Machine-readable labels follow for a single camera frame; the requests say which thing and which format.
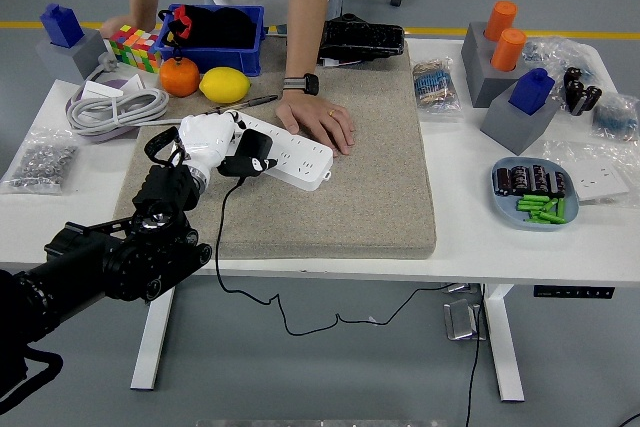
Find black plug with cord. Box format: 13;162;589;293
214;129;459;337

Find white table leg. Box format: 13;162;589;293
129;279;177;392
482;284;526;403

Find white power strip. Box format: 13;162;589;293
219;109;335;192

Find yellow lemon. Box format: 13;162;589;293
198;66;252;103

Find white card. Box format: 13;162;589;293
119;73;148;97

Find bag of striped resistors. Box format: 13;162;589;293
412;56;465;118

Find orange tangerine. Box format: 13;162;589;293
158;56;201;98

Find black cloth pouch red trim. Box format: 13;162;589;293
158;4;259;61

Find clear plastic wrapper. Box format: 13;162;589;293
540;139;640;209

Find large clear bag blue parts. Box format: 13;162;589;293
519;36;606;93

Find blue plastic bin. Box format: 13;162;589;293
153;3;266;77

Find black cylindrical capacitor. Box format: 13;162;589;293
528;163;548;194
493;166;513;197
545;170;566;198
510;165;530;195

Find grey block with two holes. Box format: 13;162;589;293
460;21;535;109

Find dark ballpoint pen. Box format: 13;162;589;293
207;93;280;116

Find bag of black capacitors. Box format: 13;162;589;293
563;66;604;118

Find white connector with wires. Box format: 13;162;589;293
319;56;366;68

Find grey-brown mat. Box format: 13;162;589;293
109;39;437;261

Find white box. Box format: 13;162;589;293
79;80;125;101

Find bag of metal nuts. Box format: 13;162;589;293
0;126;81;197

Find black keyboard in plastic wrap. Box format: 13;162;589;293
317;12;406;66

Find colourful puzzle cube block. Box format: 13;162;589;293
108;24;164;74

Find blue-grey plate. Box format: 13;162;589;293
489;156;581;233

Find person's left hand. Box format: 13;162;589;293
273;91;357;157

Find white wall socket plate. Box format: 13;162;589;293
572;161;631;203

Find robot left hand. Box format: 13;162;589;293
175;109;279;179

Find blue bottle-shaped block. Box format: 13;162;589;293
39;2;85;49
508;68;556;118

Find person's right hand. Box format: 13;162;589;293
99;14;161;40

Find orange cylinder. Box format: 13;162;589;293
483;0;519;43
490;28;528;73

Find black table control panel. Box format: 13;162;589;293
532;285;616;301

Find silver metal bracket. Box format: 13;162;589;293
442;298;487;343

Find grey block holder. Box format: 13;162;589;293
34;28;109;84
479;82;562;157

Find black wristwatch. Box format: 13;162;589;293
282;72;320;97

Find small bag blue resistors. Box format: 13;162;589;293
590;94;640;143

